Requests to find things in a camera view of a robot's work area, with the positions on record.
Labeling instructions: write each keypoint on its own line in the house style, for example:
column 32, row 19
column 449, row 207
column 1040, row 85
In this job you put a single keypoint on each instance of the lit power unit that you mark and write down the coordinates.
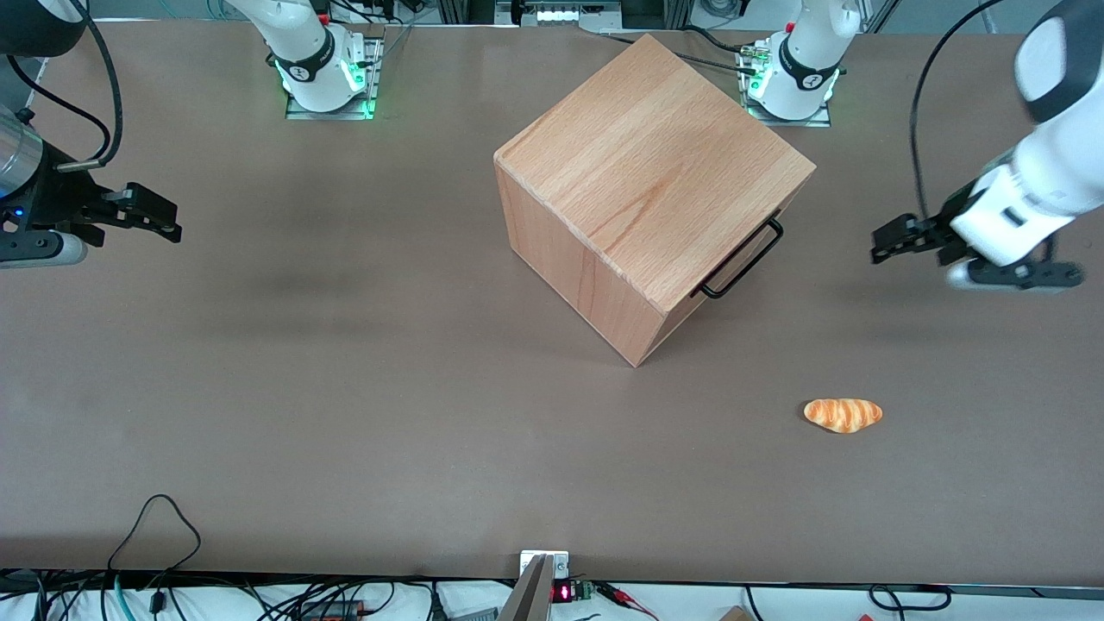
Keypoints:
column 569, row 12

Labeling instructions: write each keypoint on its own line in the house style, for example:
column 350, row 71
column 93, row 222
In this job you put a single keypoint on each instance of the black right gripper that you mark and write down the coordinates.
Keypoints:
column 53, row 198

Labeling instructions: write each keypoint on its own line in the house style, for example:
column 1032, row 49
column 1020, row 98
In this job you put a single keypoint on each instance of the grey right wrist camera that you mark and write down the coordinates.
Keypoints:
column 39, row 250

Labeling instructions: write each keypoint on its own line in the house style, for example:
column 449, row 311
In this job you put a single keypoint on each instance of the red digit display module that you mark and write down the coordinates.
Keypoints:
column 565, row 592

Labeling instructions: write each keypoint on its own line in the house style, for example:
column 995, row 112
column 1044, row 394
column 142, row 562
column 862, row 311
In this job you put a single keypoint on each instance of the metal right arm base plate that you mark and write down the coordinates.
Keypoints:
column 328, row 114

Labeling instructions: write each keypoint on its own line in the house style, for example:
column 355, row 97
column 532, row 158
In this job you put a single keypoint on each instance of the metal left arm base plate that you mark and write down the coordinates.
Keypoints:
column 793, row 122

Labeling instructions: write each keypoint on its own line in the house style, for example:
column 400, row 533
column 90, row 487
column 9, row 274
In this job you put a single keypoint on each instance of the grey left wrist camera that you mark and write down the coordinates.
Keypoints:
column 1018, row 276

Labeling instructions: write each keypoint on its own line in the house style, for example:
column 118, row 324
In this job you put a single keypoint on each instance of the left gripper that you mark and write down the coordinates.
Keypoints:
column 939, row 226

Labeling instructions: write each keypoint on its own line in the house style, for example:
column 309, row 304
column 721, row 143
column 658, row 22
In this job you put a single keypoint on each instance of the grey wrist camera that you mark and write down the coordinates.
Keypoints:
column 1018, row 276
column 39, row 250

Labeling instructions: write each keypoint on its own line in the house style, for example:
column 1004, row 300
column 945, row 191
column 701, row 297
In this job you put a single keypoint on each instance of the wooden drawer cabinet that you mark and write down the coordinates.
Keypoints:
column 638, row 164

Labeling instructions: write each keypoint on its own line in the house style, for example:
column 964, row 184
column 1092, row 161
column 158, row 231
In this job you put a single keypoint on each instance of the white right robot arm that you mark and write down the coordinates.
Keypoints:
column 302, row 43

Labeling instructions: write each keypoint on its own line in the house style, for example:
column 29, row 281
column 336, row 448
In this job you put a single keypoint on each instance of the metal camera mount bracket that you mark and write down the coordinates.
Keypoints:
column 539, row 578

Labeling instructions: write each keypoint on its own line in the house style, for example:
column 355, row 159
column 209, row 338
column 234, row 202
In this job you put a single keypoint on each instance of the orange toy croissant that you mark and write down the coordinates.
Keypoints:
column 843, row 414

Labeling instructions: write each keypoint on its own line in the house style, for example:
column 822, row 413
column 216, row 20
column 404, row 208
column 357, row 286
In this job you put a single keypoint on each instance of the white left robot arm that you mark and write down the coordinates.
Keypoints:
column 811, row 43

